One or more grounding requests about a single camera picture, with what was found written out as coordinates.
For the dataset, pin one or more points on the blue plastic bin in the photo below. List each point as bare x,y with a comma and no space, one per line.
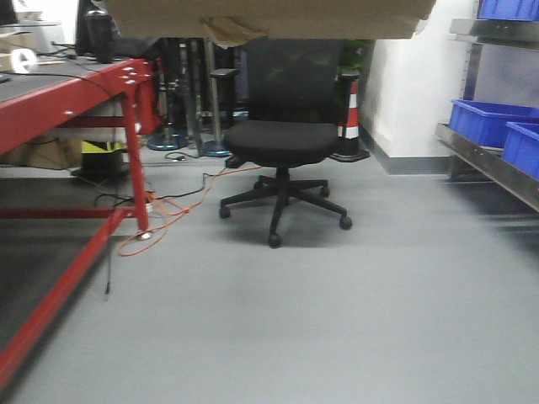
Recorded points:
521,147
484,123

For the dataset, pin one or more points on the stainless steel shelf rack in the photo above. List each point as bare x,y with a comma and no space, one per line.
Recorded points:
472,162

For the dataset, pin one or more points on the peeling yellowed packing tape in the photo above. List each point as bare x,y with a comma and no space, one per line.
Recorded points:
228,32

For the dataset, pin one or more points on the black swivel office chair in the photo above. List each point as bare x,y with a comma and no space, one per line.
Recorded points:
292,121

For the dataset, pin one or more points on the black yellow cone base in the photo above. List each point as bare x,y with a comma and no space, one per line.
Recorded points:
102,160

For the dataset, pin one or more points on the red metal workbench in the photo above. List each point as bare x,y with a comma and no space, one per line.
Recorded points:
116,95

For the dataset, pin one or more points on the worn brown cardboard box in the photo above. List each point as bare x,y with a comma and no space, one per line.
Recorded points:
365,20

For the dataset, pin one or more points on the red white traffic cone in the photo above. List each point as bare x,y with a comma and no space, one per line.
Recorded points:
348,146

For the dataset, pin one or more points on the black bottle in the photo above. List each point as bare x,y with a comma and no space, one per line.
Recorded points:
99,24

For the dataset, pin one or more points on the blue stanchion base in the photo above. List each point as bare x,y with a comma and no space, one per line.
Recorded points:
215,149
167,140

